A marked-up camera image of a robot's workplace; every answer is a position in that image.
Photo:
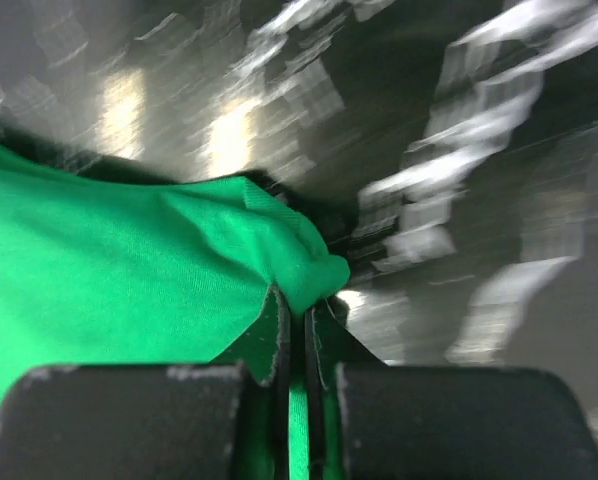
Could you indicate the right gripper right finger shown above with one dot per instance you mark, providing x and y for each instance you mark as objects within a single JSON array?
[{"x": 370, "y": 420}]

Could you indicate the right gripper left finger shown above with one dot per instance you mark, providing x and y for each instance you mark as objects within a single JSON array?
[{"x": 225, "y": 419}]

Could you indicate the green t shirt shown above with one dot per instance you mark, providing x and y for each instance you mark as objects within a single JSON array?
[{"x": 99, "y": 273}]

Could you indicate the black marbled table mat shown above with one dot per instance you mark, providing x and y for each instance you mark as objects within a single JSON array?
[{"x": 447, "y": 150}]

